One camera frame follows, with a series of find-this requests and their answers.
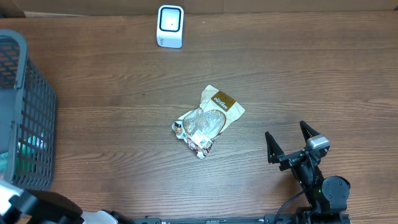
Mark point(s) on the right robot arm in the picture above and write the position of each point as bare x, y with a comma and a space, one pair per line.
326, 196

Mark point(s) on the white barcode scanner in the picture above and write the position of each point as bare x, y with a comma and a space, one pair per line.
170, 22

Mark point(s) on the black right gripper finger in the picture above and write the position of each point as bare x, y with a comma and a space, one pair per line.
274, 152
309, 133

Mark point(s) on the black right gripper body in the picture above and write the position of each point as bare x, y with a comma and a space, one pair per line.
290, 160

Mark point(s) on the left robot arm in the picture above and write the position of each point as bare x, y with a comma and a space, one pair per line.
48, 207

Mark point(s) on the snack packets in basket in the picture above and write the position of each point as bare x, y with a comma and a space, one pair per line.
29, 150

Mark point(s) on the grey plastic mesh basket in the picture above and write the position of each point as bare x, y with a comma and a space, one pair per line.
28, 108

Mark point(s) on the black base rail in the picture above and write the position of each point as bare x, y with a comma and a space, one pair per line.
211, 221

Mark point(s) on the beige brown snack pouch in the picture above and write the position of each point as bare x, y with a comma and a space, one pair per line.
201, 127

